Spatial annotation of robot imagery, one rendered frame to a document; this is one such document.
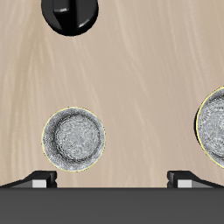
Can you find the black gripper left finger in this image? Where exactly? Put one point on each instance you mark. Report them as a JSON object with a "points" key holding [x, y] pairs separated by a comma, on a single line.
{"points": [[40, 177]]}

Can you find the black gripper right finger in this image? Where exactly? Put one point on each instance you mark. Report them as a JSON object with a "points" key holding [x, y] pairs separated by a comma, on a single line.
{"points": [[182, 177]]}

